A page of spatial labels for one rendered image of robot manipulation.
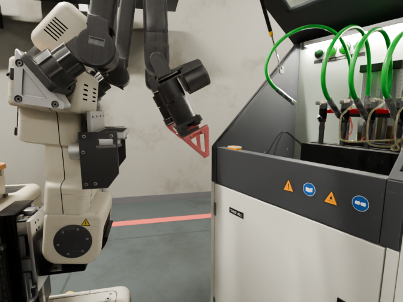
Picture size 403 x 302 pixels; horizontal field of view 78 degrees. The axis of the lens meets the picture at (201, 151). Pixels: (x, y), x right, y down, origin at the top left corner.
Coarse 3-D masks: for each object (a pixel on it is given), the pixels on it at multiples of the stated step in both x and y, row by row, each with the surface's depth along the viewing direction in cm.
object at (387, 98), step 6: (396, 36) 66; (402, 36) 67; (396, 42) 65; (390, 48) 65; (390, 54) 64; (384, 60) 65; (384, 66) 64; (384, 72) 64; (384, 78) 64; (384, 84) 65; (384, 90) 66; (384, 96) 67; (390, 96) 67; (390, 102) 68; (390, 108) 69; (390, 114) 72; (396, 114) 71
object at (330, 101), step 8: (344, 32) 80; (360, 32) 86; (336, 40) 78; (368, 40) 89; (328, 48) 77; (368, 48) 90; (328, 56) 76; (368, 56) 91; (368, 64) 92; (368, 72) 93; (320, 80) 77; (368, 80) 94; (368, 88) 94; (328, 96) 79; (368, 96) 95; (328, 104) 82; (336, 112) 83
